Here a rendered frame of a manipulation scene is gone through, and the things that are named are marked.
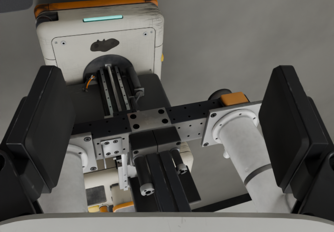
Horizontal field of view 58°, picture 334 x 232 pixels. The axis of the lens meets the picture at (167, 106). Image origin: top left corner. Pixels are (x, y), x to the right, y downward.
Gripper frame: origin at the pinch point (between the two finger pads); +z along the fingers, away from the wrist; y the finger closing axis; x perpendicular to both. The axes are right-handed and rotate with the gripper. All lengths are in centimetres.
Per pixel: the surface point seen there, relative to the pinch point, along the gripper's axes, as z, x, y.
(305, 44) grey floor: 189, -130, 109
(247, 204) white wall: 174, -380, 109
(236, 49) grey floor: 171, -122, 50
